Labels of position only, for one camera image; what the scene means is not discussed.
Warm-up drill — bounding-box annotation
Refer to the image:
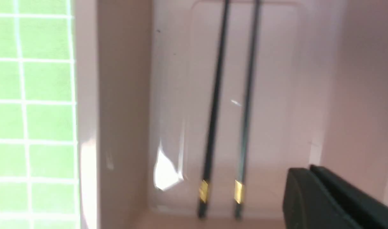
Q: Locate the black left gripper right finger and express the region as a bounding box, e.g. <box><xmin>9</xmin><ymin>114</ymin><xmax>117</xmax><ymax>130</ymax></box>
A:
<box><xmin>310</xmin><ymin>165</ymin><xmax>388</xmax><ymax>229</ymax></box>

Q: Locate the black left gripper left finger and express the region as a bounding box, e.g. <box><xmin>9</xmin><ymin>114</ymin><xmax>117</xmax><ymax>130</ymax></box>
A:
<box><xmin>283</xmin><ymin>168</ymin><xmax>362</xmax><ymax>229</ymax></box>

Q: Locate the black chopstick gold band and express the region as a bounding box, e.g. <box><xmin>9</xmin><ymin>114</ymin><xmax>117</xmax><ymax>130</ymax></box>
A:
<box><xmin>197</xmin><ymin>0</ymin><xmax>231</xmax><ymax>220</ymax></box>
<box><xmin>234</xmin><ymin>0</ymin><xmax>263</xmax><ymax>221</ymax></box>

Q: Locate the green checked tablecloth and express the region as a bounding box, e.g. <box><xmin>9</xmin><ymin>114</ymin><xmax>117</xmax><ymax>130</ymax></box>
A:
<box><xmin>0</xmin><ymin>0</ymin><xmax>80</xmax><ymax>229</ymax></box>

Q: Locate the pink plastic bin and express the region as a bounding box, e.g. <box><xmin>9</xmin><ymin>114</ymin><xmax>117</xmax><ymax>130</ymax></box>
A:
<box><xmin>74</xmin><ymin>0</ymin><xmax>388</xmax><ymax>229</ymax></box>

